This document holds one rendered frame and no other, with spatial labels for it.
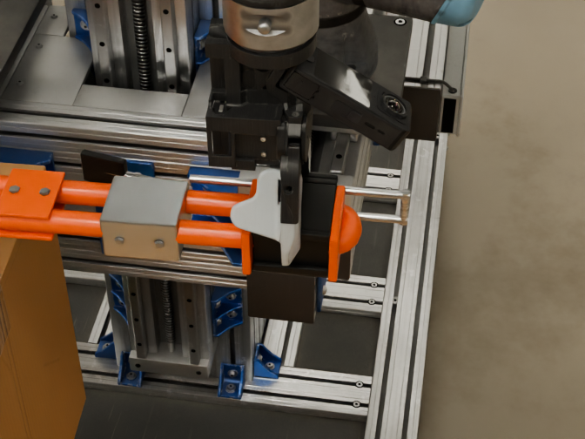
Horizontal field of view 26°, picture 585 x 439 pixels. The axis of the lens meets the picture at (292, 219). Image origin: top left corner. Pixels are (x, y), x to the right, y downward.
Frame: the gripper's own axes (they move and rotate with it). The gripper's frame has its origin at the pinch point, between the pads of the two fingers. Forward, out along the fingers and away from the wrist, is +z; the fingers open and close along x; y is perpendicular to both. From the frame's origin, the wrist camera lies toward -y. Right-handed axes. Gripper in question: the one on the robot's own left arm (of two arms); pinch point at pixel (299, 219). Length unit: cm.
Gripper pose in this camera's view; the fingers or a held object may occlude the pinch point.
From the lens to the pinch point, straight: 113.0
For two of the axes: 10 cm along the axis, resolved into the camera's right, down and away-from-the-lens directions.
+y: -9.9, -0.6, 0.8
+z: 0.1, 7.4, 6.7
